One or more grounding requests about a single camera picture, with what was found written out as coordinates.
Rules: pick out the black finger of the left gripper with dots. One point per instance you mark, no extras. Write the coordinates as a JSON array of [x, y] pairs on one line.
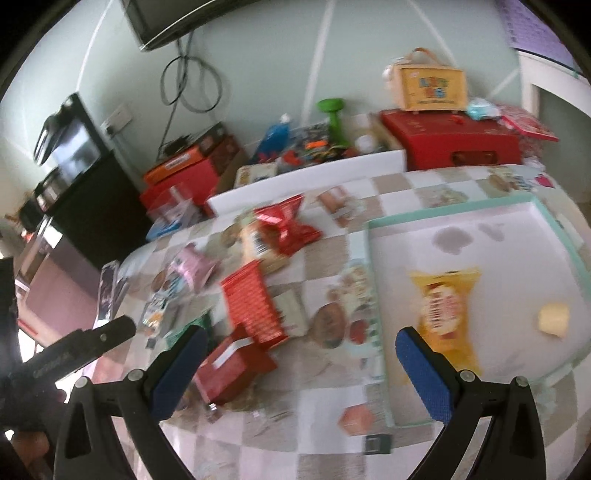
[[68, 355]]

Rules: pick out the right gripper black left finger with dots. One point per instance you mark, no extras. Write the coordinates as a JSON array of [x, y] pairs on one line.
[[88, 446]]

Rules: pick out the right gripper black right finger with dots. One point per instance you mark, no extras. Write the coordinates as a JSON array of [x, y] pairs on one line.
[[513, 447]]

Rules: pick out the yellow soft bread packet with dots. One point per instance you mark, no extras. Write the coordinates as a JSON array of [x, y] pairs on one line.
[[444, 314]]

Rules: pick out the pink snack packet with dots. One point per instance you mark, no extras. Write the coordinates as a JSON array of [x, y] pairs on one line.
[[193, 267]]

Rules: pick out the smartphone on stand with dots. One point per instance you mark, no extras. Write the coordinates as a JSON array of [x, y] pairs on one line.
[[107, 293]]

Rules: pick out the white green cracker packet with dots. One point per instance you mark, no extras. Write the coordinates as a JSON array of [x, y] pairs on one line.
[[153, 313]]

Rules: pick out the pale yellow small packet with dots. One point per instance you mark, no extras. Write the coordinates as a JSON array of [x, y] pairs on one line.
[[554, 318]]

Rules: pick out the red box with white stripe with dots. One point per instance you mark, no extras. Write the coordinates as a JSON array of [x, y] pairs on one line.
[[232, 367]]

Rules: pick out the white tray with teal rim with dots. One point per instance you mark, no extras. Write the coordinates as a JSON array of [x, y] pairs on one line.
[[526, 260]]

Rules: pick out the green snack packet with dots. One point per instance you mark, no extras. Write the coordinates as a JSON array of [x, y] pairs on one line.
[[203, 322]]

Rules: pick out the black cabinet with appliance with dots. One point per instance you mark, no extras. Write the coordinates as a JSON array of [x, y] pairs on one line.
[[87, 196]]

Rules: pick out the checkered patterned tablecloth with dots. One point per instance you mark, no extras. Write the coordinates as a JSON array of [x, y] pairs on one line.
[[321, 414]]

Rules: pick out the clear plastic container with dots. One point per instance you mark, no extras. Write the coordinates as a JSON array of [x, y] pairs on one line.
[[171, 211]]

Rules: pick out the red striped snack packet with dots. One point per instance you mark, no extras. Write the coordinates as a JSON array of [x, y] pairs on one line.
[[249, 305]]

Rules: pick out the red box under orange box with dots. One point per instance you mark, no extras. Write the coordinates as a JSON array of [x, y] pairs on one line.
[[205, 179]]

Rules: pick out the peach biscuit packet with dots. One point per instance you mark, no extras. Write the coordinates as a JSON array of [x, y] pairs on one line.
[[255, 247]]

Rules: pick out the orange flat box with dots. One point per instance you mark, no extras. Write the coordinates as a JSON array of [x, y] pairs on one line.
[[184, 152]]

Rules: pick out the bright red candy packet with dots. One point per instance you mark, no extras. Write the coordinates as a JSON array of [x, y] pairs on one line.
[[280, 219]]

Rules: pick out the white illustrated card pack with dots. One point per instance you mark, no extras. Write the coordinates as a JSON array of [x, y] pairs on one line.
[[249, 174]]

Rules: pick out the white foam board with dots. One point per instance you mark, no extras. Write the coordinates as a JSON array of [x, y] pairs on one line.
[[311, 178]]

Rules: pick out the large red gift box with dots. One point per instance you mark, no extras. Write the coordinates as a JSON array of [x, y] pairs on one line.
[[435, 140]]

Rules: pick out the light blue small packet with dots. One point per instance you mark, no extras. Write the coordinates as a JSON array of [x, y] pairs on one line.
[[479, 109]]

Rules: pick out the bag of colourful toys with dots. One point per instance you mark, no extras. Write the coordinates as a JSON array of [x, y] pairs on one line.
[[309, 147]]

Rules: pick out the black television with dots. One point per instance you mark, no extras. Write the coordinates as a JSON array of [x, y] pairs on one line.
[[157, 23]]

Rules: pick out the small orange cardboard carry box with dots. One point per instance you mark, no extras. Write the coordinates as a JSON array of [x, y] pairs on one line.
[[421, 82]]

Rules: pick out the green dumbbell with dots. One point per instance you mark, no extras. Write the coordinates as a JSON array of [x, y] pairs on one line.
[[332, 107]]

